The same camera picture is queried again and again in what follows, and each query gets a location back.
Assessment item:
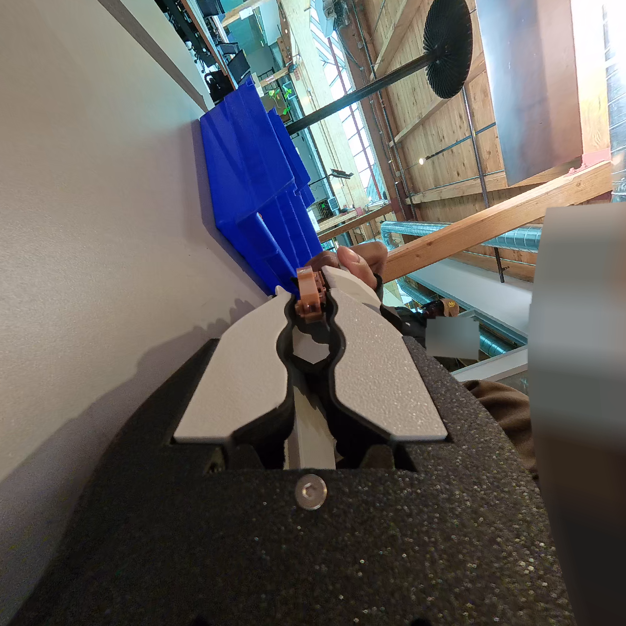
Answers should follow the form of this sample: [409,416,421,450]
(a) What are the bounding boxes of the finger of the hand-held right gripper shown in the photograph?
[289,337,339,470]
[320,265,383,316]

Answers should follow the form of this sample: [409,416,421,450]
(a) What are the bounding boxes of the orange toy brick model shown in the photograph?
[295,266,328,323]

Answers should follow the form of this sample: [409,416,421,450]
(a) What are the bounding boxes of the silver ventilation duct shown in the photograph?
[381,220,544,252]
[398,276,529,358]

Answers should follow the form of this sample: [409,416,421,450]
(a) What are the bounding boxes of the blue storage bin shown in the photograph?
[200,73,323,296]

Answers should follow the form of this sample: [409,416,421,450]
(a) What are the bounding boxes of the wooden beam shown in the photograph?
[381,161,614,284]

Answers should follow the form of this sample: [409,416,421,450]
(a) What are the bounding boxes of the thick black pole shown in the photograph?
[286,49,436,135]

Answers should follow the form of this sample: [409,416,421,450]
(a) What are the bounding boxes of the black ribbed disc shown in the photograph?
[423,0,474,98]

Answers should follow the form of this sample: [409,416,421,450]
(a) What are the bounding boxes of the metal ceiling panel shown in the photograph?
[477,0,583,186]

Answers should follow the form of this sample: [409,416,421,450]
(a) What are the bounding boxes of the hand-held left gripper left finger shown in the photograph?
[173,293,296,443]

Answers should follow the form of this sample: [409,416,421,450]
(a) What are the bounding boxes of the person's right hand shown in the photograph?
[308,241,390,305]

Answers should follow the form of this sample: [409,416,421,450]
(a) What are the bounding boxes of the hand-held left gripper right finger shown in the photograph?
[325,290,448,443]

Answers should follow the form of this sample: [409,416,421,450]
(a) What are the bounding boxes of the light grey desk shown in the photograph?
[0,0,294,626]

